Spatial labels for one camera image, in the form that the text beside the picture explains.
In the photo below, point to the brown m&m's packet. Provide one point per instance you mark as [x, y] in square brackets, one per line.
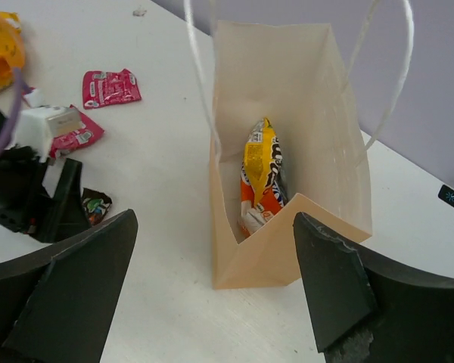
[96, 205]

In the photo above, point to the brown paper bag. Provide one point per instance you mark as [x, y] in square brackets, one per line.
[295, 77]

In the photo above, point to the orange snack bag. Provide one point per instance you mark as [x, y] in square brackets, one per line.
[255, 216]

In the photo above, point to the orange yellow chips bag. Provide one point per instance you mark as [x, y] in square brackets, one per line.
[12, 51]

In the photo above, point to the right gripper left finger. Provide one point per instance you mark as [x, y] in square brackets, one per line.
[57, 303]

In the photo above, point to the pink candy packet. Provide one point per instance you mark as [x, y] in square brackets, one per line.
[102, 89]
[89, 133]

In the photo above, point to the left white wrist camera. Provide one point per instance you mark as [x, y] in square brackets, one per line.
[39, 125]

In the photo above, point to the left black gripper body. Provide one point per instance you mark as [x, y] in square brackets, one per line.
[25, 205]

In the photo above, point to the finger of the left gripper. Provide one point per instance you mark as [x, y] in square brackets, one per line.
[62, 216]

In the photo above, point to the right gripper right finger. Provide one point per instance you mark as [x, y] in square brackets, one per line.
[365, 307]

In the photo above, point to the yellow m&m's packet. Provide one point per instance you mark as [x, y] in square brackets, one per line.
[263, 160]

